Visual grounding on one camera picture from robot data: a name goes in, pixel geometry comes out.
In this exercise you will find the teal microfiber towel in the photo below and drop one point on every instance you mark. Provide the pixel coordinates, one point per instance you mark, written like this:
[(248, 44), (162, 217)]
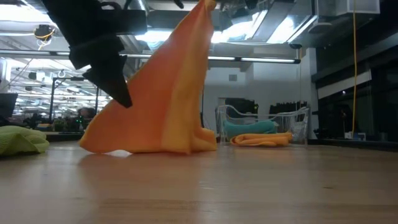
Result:
[(248, 127)]

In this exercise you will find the orange microfiber towel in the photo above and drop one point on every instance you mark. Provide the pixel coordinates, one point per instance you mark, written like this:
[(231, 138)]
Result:
[(261, 140), (161, 109)]

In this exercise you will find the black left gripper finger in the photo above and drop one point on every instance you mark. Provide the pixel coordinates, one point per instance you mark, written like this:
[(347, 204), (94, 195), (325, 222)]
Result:
[(105, 77)]

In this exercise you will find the black monitor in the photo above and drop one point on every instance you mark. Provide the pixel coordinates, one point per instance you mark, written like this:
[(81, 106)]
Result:
[(7, 105)]

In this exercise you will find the green microfiber towel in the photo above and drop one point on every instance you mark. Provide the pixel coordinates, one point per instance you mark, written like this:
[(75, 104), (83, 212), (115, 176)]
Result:
[(21, 140)]

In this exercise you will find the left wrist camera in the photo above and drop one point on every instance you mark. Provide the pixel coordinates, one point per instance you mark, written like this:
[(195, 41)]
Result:
[(127, 21)]

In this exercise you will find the black robot station frame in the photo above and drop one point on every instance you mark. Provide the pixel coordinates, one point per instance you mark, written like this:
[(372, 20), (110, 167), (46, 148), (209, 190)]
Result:
[(53, 99)]

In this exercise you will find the clear plastic bin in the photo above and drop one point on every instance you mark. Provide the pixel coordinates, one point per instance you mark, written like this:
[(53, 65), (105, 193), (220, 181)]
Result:
[(298, 124)]

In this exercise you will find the black aluminium table frame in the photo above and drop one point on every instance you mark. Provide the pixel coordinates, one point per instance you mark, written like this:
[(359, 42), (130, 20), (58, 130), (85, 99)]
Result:
[(357, 145)]

